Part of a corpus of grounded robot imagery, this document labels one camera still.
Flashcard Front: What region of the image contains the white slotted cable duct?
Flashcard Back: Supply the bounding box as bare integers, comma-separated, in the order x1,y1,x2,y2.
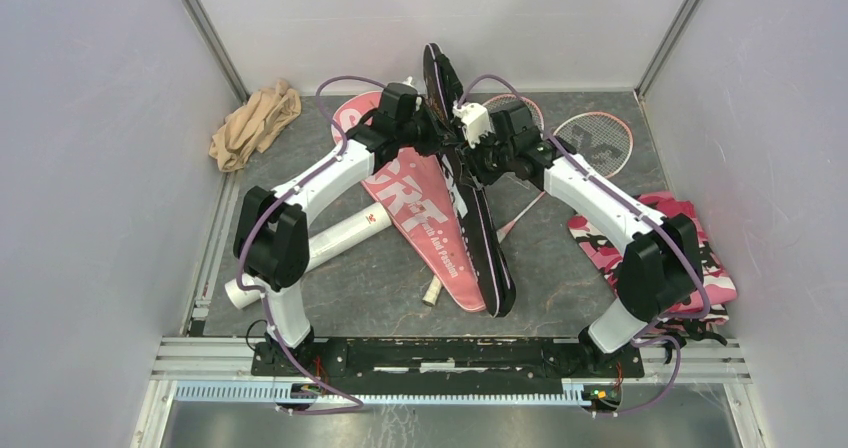
174,381,590,408

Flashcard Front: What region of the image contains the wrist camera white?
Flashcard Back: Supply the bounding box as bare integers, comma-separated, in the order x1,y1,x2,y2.
403,76,422,94
452,102,494,149

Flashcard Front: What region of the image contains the pink sport racket bag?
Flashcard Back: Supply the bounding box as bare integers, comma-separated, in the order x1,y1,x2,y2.
331,91,488,314

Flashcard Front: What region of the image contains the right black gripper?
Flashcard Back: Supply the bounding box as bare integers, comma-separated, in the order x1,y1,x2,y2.
456,126,516,190

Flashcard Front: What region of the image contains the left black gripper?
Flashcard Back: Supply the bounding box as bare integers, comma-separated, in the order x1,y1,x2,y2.
396,100,460,158

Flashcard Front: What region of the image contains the white shuttlecock tube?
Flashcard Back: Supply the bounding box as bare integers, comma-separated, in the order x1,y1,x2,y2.
224,203,392,310

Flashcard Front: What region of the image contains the pink frame racket right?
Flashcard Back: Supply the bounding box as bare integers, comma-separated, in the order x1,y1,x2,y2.
496,112,635,244

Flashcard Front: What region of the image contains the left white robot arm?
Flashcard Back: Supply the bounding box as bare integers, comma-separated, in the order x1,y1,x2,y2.
234,81,442,376

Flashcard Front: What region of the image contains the black sport racket bag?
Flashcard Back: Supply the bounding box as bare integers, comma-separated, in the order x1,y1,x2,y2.
422,42,515,318

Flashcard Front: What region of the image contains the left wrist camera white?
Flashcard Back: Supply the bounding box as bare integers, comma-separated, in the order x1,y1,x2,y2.
403,76,422,94

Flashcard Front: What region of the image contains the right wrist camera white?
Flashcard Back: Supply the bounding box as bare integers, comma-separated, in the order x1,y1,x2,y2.
452,102,494,149

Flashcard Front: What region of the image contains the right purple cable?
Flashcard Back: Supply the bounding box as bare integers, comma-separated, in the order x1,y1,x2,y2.
460,73,711,418

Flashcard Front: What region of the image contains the beige crumpled cloth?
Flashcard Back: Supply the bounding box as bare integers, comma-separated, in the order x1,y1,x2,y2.
208,79,302,173

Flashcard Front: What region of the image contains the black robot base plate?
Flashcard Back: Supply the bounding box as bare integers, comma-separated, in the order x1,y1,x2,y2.
251,337,645,398

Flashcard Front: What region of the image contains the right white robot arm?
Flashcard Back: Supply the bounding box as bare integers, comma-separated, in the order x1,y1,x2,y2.
452,99,706,376

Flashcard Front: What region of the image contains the pink camouflage cloth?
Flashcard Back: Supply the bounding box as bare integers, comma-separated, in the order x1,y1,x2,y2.
567,191,737,331

